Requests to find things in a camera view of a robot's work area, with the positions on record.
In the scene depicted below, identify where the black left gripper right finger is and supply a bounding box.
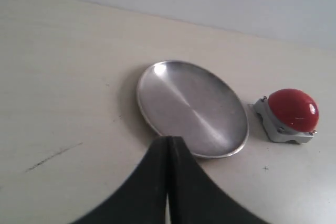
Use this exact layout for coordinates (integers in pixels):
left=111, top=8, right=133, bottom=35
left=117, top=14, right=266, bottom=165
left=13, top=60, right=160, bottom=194
left=167, top=136, right=266, bottom=224

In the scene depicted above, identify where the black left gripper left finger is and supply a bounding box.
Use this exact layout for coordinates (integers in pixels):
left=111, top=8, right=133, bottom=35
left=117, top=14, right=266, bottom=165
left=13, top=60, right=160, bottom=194
left=74, top=136, right=170, bottom=224

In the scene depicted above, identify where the red dome push button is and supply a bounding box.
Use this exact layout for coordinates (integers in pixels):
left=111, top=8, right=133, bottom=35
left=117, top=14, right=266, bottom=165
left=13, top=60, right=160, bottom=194
left=252, top=88, right=319, bottom=144

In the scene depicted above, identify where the round stainless steel plate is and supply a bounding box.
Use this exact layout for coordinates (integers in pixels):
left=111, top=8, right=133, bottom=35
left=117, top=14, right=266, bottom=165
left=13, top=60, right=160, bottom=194
left=136, top=60, right=249, bottom=158

